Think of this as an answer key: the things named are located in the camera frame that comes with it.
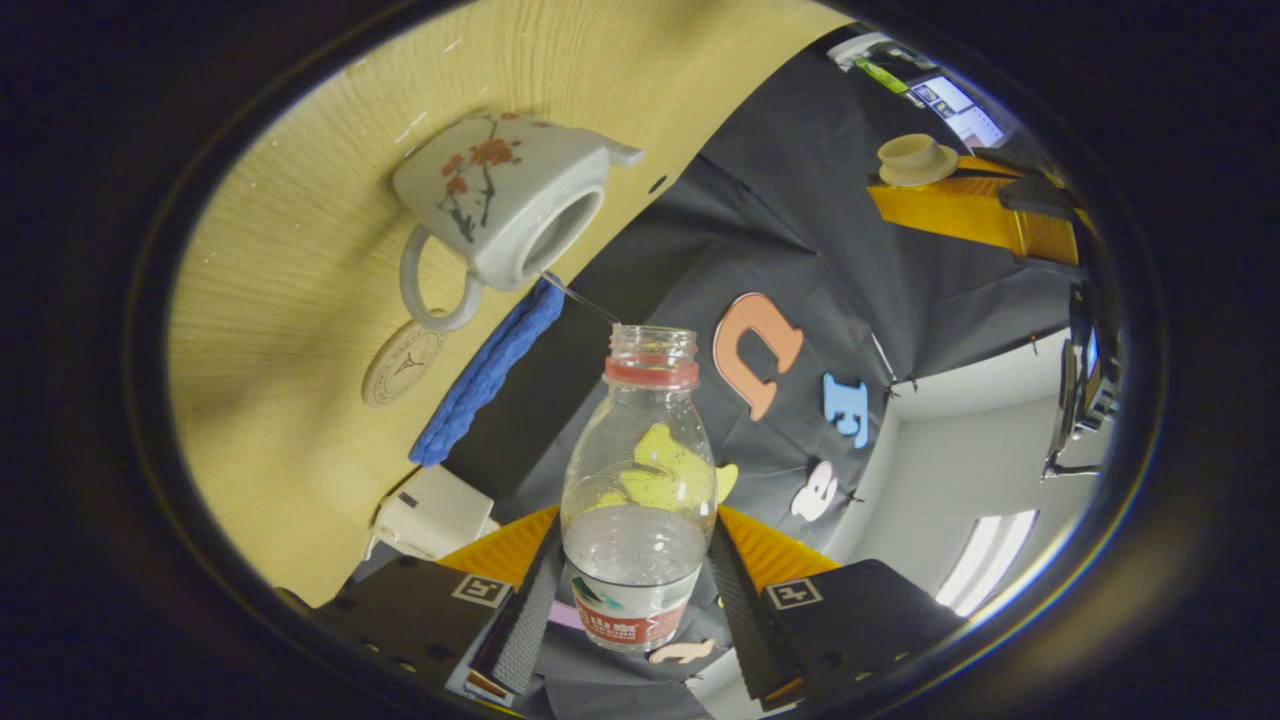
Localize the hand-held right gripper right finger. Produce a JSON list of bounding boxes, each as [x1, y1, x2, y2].
[[708, 505, 969, 711]]

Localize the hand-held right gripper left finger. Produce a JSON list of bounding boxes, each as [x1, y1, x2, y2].
[[300, 505, 561, 701]]

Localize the clear plastic water bottle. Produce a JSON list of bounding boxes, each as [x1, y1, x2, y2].
[[560, 325, 719, 654]]

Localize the round wooden coaster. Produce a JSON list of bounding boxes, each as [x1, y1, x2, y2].
[[361, 320, 445, 408]]

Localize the small green bottle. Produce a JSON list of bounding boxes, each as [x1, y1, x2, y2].
[[855, 57, 909, 96]]

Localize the computer monitor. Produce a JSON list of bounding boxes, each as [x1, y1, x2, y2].
[[905, 75, 1006, 149]]

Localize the white toaster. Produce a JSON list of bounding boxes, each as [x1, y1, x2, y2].
[[372, 464, 499, 561]]

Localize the black backdrop cloth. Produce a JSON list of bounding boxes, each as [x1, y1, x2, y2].
[[340, 25, 1101, 720]]

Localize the black device on stand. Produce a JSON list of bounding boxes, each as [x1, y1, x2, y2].
[[1045, 280, 1121, 481]]

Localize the blue towel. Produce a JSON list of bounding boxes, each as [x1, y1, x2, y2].
[[408, 278, 566, 468]]

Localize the ceiling light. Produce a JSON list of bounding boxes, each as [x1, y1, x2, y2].
[[935, 510, 1041, 616]]

